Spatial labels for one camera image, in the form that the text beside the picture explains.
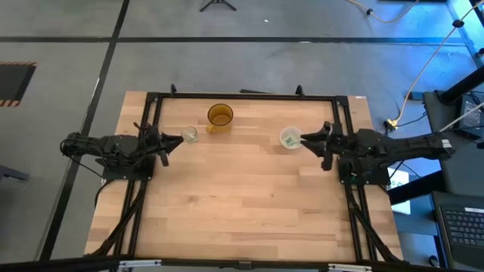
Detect black crossbar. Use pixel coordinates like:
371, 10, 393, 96
0, 255, 484, 272

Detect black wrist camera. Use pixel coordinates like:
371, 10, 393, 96
334, 130, 358, 152
145, 126, 163, 147

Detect black post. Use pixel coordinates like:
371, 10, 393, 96
439, 64, 484, 106

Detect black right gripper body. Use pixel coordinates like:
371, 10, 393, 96
321, 121, 347, 171

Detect white paper sheet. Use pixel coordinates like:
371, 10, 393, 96
389, 168, 412, 216

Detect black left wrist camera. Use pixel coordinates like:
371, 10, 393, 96
145, 126, 163, 147

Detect black aluminium table frame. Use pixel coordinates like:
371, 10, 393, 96
85, 90, 405, 265

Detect black hazard-striped floor hatch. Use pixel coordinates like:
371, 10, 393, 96
0, 60, 38, 108

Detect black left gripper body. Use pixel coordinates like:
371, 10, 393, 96
143, 125, 169, 168

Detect clear plastic bowl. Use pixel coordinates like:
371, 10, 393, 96
278, 126, 304, 150

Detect black keyboard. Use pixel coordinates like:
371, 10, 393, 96
433, 202, 484, 270

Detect black beam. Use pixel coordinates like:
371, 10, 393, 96
386, 170, 448, 206

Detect beige floor cable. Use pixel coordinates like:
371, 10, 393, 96
346, 0, 421, 24
384, 0, 484, 128

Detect clear plastic cup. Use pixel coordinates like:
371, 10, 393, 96
181, 125, 199, 145

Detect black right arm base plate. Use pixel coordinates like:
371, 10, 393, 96
337, 156, 391, 187

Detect black power adapter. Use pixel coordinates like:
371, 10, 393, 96
458, 93, 484, 140

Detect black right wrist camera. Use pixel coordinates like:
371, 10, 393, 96
334, 130, 358, 152

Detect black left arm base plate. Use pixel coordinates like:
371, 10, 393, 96
101, 156, 157, 181

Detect blue-grey chair leg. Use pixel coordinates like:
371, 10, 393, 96
0, 164, 30, 183

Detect yellow mug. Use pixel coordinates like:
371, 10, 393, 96
205, 103, 234, 135

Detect silver bracket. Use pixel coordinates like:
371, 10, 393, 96
327, 263, 374, 272
118, 258, 163, 270

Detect black tripod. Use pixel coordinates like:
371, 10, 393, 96
199, 0, 238, 13

